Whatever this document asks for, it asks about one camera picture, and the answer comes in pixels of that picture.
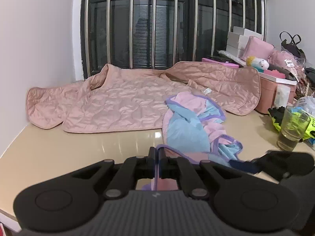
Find pink blue purple garment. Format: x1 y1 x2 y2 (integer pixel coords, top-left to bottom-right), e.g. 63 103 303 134
143 91 245 191

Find glass cup with tea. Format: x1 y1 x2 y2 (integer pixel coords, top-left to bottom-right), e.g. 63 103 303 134
277 106 311 151

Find neon yellow black gloves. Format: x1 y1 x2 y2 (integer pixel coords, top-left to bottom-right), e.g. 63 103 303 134
268 106 314 140

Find pink quilted jacket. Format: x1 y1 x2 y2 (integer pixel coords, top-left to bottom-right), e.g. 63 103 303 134
26 61 261 134

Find pink storage box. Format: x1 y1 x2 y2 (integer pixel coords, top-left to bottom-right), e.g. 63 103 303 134
255 73 297 114

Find plush toy yellow white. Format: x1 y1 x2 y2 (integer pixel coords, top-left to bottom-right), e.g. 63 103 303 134
246 56 270 73

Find pink pouch bag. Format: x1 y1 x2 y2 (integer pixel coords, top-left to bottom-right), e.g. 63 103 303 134
240 36 274 61

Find black handbag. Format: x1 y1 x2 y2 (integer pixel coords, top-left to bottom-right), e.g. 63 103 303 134
279 31 306 59

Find stack of white boxes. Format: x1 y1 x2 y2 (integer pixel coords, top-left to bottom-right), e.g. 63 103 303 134
226 26 263 58

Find steel window guard bars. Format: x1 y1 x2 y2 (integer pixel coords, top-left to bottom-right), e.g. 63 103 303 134
80 0 267 78

